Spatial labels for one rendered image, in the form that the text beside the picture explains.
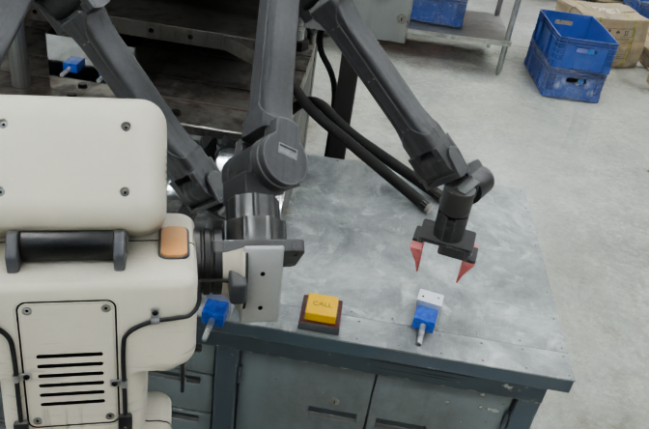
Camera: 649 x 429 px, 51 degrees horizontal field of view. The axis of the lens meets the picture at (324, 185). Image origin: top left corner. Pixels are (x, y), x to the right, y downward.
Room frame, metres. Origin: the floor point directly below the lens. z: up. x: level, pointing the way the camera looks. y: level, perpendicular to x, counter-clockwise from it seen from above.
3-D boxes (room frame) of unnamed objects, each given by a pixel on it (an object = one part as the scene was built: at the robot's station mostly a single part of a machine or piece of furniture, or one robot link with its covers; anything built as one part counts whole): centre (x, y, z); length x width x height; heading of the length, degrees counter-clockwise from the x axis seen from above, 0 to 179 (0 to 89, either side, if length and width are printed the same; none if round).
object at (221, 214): (0.98, 0.17, 1.02); 0.07 x 0.06 x 0.07; 156
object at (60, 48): (2.10, 0.73, 0.87); 0.50 x 0.27 x 0.17; 178
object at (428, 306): (1.01, -0.23, 0.83); 0.13 x 0.05 x 0.05; 167
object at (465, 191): (1.05, -0.24, 1.10); 0.07 x 0.06 x 0.07; 147
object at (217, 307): (0.94, 0.17, 0.83); 0.13 x 0.05 x 0.05; 176
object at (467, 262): (1.04, -0.27, 0.96); 0.07 x 0.07 x 0.09; 77
